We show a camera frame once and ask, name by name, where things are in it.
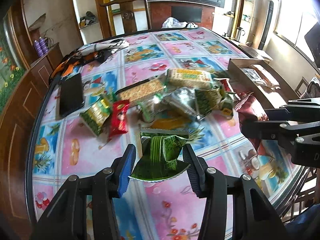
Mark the purple bottles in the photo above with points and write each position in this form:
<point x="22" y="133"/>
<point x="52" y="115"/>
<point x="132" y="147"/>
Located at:
<point x="41" y="47"/>

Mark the red cartoon snack packet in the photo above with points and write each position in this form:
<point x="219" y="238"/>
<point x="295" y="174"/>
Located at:
<point x="118" y="118"/>

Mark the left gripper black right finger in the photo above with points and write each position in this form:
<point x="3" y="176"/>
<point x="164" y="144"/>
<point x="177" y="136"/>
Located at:
<point x="201" y="182"/>

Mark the dark red snack packet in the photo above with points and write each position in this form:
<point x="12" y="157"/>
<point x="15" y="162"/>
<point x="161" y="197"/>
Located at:
<point x="249" y="110"/>

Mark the red white snack packet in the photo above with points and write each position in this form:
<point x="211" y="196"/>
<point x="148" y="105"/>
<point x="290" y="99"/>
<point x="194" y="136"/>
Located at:
<point x="225" y="82"/>

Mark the cracker pack with yellow label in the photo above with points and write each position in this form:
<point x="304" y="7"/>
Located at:
<point x="189" y="78"/>

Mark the patterned cloth bundle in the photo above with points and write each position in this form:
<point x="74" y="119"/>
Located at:
<point x="98" y="51"/>

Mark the silver foil snack bag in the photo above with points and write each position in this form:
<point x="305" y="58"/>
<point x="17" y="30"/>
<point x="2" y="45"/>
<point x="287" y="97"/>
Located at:
<point x="254" y="76"/>

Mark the silver foil snack packet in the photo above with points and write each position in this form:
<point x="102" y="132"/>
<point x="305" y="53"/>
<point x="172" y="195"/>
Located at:
<point x="183" y="100"/>

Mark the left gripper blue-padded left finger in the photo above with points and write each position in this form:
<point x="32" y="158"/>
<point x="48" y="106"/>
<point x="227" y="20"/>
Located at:
<point x="124" y="169"/>

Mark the wooden chair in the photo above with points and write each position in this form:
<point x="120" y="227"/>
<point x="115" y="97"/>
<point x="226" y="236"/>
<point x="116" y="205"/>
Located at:
<point x="127" y="15"/>

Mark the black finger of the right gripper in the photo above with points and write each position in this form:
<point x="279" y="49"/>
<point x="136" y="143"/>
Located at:
<point x="267" y="130"/>

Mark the white plastic bag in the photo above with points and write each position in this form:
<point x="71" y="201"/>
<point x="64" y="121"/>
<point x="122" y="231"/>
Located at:
<point x="174" y="23"/>

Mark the wooden sideboard cabinet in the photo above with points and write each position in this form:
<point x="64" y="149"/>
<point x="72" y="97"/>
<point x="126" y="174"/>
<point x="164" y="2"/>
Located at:
<point x="17" y="119"/>

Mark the black smartphone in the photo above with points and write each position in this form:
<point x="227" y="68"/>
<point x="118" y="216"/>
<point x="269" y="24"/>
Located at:
<point x="71" y="95"/>

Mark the clear green-edged snack packet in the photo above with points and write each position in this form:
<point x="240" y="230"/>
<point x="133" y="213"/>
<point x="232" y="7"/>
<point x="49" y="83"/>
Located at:
<point x="151" y="107"/>

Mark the cracker pack with black stripe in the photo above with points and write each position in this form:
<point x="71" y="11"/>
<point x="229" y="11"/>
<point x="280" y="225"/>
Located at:
<point x="140" y="91"/>

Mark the orange snack packet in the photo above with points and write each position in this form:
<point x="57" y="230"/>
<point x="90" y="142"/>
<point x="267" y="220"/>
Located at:
<point x="270" y="81"/>

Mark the green yellow pea packet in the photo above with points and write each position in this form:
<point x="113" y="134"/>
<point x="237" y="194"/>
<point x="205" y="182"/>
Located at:
<point x="213" y="100"/>

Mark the green pea snack packet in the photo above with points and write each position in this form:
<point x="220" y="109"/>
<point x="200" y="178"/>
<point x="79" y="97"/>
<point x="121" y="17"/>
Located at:
<point x="95" y="117"/>

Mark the green crinkled snack packet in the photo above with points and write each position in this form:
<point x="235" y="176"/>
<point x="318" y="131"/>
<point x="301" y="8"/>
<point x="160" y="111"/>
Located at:
<point x="160" y="152"/>

